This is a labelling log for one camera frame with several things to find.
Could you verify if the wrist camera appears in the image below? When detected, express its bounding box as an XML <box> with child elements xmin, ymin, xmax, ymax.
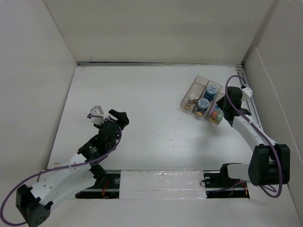
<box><xmin>241</xmin><ymin>86</ymin><xmax>253</xmax><ymax>102</ymax></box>
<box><xmin>87</xmin><ymin>105</ymin><xmax>105</xmax><ymax>125</ymax></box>

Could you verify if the orange highlighter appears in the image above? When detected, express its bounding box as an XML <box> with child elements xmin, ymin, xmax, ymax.
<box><xmin>211</xmin><ymin>111</ymin><xmax>218</xmax><ymax>120</ymax></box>

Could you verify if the purple highlighter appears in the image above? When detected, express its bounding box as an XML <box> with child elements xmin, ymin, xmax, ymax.
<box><xmin>208</xmin><ymin>106</ymin><xmax>215</xmax><ymax>117</ymax></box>

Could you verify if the blue white round jar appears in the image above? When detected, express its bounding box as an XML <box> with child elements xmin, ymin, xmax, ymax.
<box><xmin>197</xmin><ymin>98</ymin><xmax>210</xmax><ymax>111</ymax></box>

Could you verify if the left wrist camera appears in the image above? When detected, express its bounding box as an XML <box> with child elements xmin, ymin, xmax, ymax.
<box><xmin>87</xmin><ymin>105</ymin><xmax>105</xmax><ymax>125</ymax></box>

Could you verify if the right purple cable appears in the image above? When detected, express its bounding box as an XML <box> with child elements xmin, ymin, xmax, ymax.
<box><xmin>213</xmin><ymin>75</ymin><xmax>284</xmax><ymax>198</ymax></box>

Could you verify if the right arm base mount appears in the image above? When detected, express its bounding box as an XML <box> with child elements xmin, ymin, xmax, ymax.
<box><xmin>200</xmin><ymin>164</ymin><xmax>250</xmax><ymax>199</ymax></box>

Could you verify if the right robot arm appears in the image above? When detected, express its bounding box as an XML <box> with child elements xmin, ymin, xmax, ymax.
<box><xmin>217</xmin><ymin>87</ymin><xmax>290</xmax><ymax>186</ymax></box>

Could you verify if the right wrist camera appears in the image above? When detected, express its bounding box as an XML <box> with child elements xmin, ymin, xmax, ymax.
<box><xmin>241</xmin><ymin>86</ymin><xmax>253</xmax><ymax>102</ymax></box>

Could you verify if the aluminium rail right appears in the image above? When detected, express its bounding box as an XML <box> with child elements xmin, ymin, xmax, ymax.
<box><xmin>236</xmin><ymin>65</ymin><xmax>263</xmax><ymax>129</ymax></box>

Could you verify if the green highlighter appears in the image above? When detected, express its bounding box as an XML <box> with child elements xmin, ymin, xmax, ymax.
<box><xmin>217</xmin><ymin>113</ymin><xmax>224</xmax><ymax>121</ymax></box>

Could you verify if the clear three-compartment organizer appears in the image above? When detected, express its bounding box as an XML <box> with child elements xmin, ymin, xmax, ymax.
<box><xmin>180</xmin><ymin>76</ymin><xmax>225</xmax><ymax>124</ymax></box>

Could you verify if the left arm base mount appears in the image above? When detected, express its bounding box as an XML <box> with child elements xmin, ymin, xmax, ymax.
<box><xmin>75</xmin><ymin>165</ymin><xmax>121</xmax><ymax>199</ymax></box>

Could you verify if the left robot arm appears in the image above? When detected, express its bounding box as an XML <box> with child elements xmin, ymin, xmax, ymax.
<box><xmin>16</xmin><ymin>106</ymin><xmax>129</xmax><ymax>227</ymax></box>

